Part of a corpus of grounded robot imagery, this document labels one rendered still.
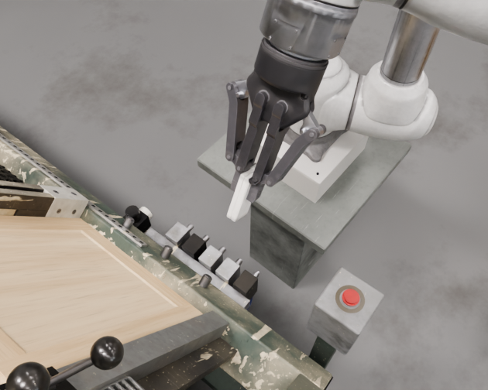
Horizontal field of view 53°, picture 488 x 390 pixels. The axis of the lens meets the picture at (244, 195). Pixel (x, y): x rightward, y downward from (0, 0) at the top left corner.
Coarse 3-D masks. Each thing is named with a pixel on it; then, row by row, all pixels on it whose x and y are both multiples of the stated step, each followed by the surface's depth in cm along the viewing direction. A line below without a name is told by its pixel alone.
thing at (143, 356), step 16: (192, 320) 102; (208, 320) 107; (224, 320) 111; (144, 336) 86; (160, 336) 89; (176, 336) 92; (192, 336) 96; (208, 336) 103; (128, 352) 78; (144, 352) 81; (160, 352) 84; (176, 352) 89; (64, 368) 66; (96, 368) 70; (112, 368) 72; (128, 368) 74; (144, 368) 79; (80, 384) 65; (96, 384) 67
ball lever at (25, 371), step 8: (16, 368) 44; (24, 368) 44; (32, 368) 44; (40, 368) 45; (8, 376) 44; (16, 376) 44; (24, 376) 44; (32, 376) 44; (40, 376) 44; (48, 376) 45; (8, 384) 44; (16, 384) 43; (24, 384) 43; (32, 384) 44; (40, 384) 44; (48, 384) 45
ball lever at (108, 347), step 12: (108, 336) 56; (96, 348) 55; (108, 348) 55; (120, 348) 56; (84, 360) 57; (96, 360) 55; (108, 360) 55; (120, 360) 56; (60, 372) 58; (72, 372) 57
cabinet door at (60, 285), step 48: (0, 240) 94; (48, 240) 106; (96, 240) 120; (0, 288) 80; (48, 288) 88; (96, 288) 98; (144, 288) 110; (0, 336) 68; (48, 336) 75; (96, 336) 81; (0, 384) 62
